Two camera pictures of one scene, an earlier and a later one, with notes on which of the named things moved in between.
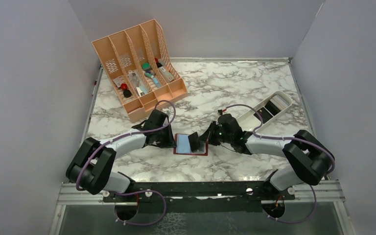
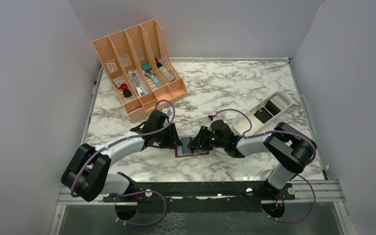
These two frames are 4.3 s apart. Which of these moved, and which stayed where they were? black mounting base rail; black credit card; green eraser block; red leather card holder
Moved: black credit card
Stayed: red leather card holder; green eraser block; black mounting base rail
